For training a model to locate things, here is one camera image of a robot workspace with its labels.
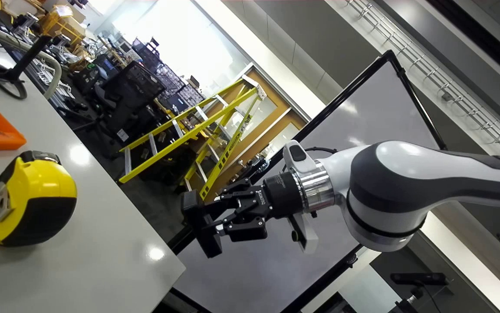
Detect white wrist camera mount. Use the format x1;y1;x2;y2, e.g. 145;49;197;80
282;141;317;252

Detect large whiteboard black frame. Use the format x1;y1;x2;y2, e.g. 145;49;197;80
175;51;444;313

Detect yellow step ladder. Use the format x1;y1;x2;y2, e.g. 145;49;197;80
117;75;265;200

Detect yellow black tape measure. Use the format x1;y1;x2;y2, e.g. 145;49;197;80
0;150;77;247

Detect black board duster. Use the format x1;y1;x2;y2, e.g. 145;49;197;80
180;191;222;257

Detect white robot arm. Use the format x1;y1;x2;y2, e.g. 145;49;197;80
194;141;500;257

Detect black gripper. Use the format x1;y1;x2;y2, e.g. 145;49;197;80
202;172;300;242

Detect black camera stand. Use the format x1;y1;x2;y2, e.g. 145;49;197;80
0;37;50;101

